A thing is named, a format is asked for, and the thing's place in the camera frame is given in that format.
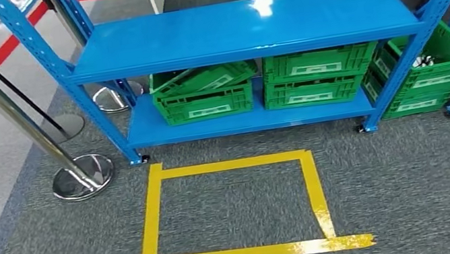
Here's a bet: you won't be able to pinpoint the clean yellow floor tape square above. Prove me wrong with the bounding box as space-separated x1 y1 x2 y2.
123 130 379 254

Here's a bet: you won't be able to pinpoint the white items in crate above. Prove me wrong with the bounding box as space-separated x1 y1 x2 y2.
410 53 437 70

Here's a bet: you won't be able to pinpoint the short red barrier belt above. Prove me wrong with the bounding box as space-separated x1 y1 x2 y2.
0 0 59 75

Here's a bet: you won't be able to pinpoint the chrome stanchion post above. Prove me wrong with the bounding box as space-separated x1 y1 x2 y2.
0 49 121 215
42 0 148 122

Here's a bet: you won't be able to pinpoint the blue metal shelf rack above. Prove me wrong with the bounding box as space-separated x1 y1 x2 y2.
0 0 450 190

